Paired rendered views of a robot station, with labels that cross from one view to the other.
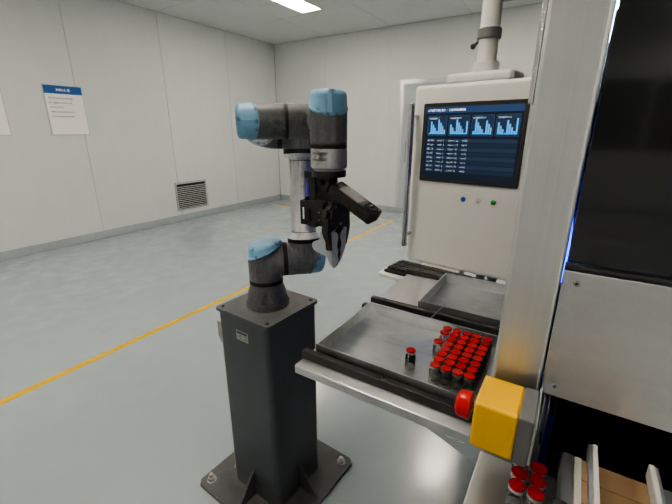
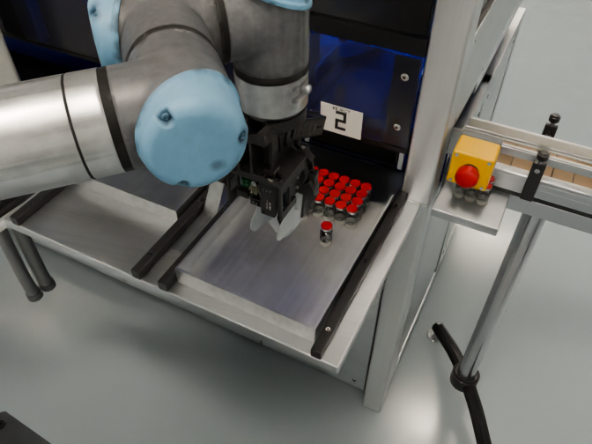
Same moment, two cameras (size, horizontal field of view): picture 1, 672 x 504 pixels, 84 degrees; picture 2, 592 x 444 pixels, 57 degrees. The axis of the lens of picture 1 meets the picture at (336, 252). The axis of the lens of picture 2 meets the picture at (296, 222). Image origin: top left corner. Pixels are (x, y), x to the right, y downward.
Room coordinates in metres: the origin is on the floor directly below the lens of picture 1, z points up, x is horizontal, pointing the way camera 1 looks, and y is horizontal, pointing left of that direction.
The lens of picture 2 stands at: (0.81, 0.51, 1.62)
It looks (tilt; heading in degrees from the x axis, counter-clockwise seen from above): 45 degrees down; 265
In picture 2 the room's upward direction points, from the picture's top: straight up
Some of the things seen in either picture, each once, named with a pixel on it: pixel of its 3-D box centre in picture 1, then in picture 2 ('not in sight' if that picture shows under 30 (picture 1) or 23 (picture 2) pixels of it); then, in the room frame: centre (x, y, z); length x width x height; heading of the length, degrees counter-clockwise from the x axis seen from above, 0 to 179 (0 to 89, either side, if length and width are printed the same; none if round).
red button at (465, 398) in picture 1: (469, 405); (467, 175); (0.44, -0.19, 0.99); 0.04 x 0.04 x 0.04; 58
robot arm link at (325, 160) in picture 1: (328, 160); (274, 87); (0.79, 0.02, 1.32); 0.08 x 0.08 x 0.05
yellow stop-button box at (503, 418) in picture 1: (502, 417); (474, 160); (0.42, -0.23, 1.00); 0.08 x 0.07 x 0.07; 58
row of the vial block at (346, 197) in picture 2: (456, 358); (318, 196); (0.70, -0.26, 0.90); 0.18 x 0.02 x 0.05; 147
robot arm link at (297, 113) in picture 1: (312, 121); (162, 38); (0.88, 0.05, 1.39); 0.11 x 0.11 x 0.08; 12
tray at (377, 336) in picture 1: (408, 346); (292, 235); (0.76, -0.17, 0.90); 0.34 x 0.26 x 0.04; 57
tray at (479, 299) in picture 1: (489, 303); (173, 148); (0.98, -0.45, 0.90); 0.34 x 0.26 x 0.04; 58
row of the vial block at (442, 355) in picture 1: (446, 355); (313, 203); (0.71, -0.24, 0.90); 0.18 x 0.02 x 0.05; 147
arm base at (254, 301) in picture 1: (267, 290); not in sight; (1.21, 0.24, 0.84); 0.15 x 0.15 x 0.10
